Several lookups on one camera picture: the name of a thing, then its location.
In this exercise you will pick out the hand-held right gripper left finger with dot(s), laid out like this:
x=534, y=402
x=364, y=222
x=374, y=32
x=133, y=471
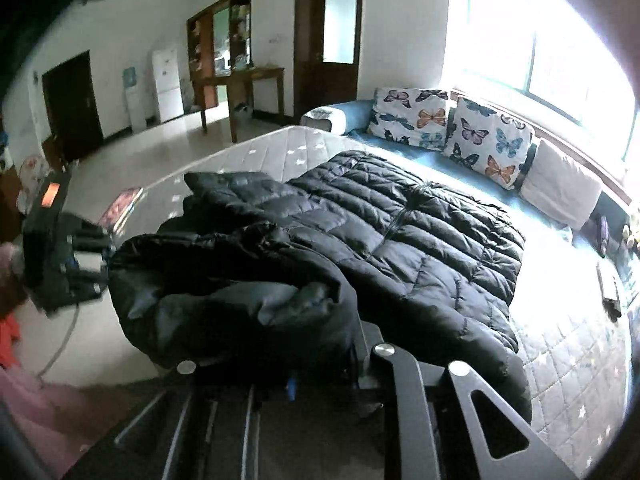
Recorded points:
x=225, y=425

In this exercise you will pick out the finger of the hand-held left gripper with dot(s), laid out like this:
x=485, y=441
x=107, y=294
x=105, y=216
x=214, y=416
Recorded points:
x=87, y=280
x=90, y=240

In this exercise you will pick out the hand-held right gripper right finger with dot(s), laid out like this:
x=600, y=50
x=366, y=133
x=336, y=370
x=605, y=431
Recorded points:
x=395, y=375

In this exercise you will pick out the black down jacket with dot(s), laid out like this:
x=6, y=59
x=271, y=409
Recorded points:
x=400, y=240

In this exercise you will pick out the pale floral round object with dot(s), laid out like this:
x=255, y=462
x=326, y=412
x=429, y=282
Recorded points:
x=32, y=182

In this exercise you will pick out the red object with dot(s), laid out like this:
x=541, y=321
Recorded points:
x=7, y=340

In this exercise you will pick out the dark double door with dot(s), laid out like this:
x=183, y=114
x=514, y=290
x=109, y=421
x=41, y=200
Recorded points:
x=75, y=110

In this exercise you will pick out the white water dispenser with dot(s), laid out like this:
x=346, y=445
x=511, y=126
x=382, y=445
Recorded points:
x=135, y=110

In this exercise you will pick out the person's pink clothing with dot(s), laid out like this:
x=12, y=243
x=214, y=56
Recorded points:
x=45, y=420

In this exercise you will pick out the white refrigerator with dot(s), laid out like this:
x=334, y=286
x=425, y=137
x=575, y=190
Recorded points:
x=167, y=85

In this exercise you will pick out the grey star-print quilted mattress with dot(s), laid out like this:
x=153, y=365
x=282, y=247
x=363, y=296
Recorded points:
x=575, y=360

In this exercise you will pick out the small grey bin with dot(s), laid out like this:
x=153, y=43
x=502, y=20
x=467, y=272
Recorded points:
x=242, y=112

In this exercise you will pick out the wooden shelf cabinet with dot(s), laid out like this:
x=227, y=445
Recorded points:
x=200, y=45

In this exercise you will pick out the wooden table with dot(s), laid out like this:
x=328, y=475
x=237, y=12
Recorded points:
x=250, y=75

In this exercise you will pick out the dark remote control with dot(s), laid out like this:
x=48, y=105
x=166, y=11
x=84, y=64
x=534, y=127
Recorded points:
x=610, y=290

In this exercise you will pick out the butterfly print pillow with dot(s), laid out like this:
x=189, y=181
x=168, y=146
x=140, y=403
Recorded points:
x=410, y=115
x=490, y=145

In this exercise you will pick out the purple plush toy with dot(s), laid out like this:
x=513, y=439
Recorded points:
x=605, y=235

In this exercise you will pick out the white pillow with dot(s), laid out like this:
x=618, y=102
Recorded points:
x=560, y=182

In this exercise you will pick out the blue sofa bench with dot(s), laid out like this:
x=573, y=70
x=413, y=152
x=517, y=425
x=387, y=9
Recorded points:
x=355, y=115

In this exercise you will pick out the white plush toy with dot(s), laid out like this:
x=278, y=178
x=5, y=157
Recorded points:
x=631, y=240

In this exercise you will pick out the dark wooden glazed door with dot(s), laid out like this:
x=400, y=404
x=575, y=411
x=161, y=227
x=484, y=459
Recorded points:
x=325, y=90

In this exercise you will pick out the green framed window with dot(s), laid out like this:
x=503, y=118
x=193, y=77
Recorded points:
x=550, y=60

